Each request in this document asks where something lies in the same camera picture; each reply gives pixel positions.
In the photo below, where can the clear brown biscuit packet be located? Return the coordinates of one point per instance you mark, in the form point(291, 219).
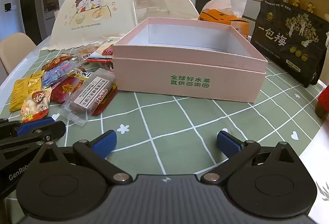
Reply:
point(87, 97)

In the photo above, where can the beige chair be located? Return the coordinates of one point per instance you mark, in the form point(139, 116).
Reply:
point(15, 47)

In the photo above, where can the black snack bag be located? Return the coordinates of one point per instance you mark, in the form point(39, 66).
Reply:
point(282, 41)

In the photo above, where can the orange tissue pack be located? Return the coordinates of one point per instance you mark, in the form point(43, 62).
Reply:
point(218, 16)

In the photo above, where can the orange figurine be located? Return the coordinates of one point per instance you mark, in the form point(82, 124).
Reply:
point(310, 8)
point(297, 2)

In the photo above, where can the cream mesh food cover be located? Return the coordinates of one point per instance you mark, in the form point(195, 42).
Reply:
point(87, 8)

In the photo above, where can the clear beige snack packet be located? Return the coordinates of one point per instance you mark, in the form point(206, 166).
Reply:
point(87, 52)

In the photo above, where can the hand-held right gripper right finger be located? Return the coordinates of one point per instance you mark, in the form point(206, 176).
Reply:
point(228, 143)

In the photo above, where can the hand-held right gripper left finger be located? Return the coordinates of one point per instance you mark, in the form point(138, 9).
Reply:
point(105, 144)

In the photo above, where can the wall control panel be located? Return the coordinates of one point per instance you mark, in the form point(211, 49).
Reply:
point(8, 7)

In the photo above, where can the red plush toy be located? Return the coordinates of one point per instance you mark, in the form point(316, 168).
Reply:
point(324, 100)

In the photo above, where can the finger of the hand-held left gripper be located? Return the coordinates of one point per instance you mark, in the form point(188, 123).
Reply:
point(33, 125)
point(51, 131)

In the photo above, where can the pink cardboard box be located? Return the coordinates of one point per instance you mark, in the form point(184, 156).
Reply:
point(190, 77)

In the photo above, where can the yellow snack packet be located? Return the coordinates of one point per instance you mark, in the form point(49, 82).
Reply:
point(24, 88)

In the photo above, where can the orange brown snack packet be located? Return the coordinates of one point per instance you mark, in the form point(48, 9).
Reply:
point(57, 59)

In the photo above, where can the white ball candy packet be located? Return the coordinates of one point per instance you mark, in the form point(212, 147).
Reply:
point(36, 106)

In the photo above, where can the blue snack packet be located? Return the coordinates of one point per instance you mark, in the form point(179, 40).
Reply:
point(55, 73)

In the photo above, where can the green checked table mat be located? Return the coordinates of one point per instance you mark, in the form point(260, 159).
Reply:
point(180, 124)

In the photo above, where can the white red snack packet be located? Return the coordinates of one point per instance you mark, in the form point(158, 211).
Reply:
point(105, 50)

